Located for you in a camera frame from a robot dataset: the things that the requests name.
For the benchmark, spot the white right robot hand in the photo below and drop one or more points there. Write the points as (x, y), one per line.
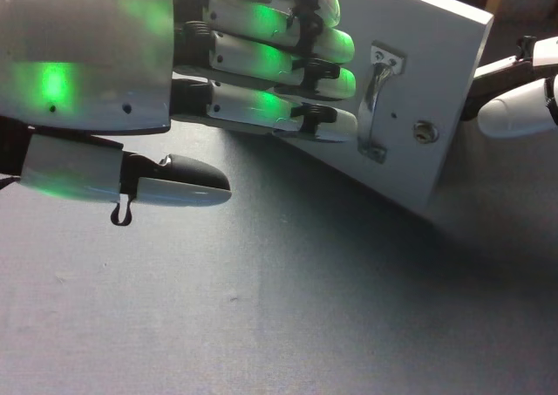
(514, 107)

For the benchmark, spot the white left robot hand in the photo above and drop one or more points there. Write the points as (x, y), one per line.
(87, 42)

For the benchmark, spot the white cabinet door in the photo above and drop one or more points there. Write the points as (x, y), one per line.
(427, 63)

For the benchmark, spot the grey table cloth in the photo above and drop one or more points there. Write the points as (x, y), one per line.
(261, 303)

